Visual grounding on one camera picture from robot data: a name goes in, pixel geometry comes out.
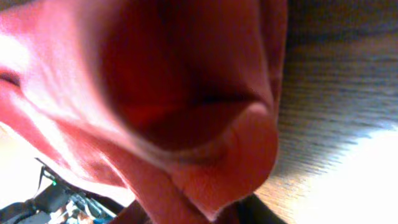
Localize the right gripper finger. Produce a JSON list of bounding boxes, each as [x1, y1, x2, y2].
[[236, 194, 287, 224]]

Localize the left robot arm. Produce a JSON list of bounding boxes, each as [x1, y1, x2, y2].
[[1, 164, 124, 224]]

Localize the orange printed t-shirt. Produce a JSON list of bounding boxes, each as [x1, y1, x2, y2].
[[1, 0, 288, 223]]

